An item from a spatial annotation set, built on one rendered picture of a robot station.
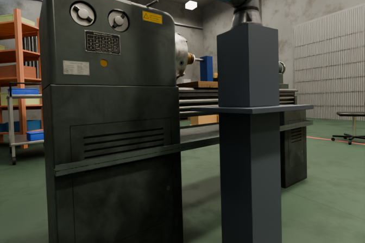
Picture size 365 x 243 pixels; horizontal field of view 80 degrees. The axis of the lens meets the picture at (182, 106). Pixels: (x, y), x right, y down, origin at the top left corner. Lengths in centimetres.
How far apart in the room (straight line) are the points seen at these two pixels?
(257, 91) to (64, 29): 82
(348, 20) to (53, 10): 860
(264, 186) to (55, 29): 108
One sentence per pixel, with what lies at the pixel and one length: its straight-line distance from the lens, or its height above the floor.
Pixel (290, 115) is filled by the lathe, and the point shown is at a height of 62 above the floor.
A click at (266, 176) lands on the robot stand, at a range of 108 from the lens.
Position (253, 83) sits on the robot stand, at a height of 85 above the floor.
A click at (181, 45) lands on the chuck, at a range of 136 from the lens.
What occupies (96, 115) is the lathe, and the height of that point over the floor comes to 73.
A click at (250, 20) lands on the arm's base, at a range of 108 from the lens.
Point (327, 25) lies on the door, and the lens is 924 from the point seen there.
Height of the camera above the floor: 79
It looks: 2 degrees down
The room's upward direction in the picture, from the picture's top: 2 degrees counter-clockwise
